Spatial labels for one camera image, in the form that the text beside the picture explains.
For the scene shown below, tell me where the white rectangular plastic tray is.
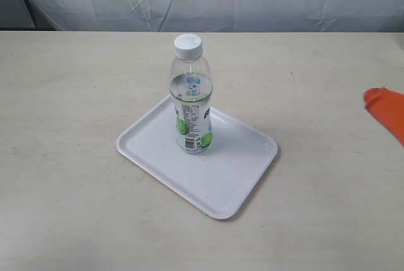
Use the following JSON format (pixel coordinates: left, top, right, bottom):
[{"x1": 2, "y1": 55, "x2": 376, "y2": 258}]
[{"x1": 116, "y1": 96, "x2": 278, "y2": 220}]

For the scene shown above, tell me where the clear lime drink bottle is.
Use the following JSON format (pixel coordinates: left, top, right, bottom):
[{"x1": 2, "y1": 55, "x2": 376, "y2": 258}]
[{"x1": 169, "y1": 33, "x2": 213, "y2": 154}]

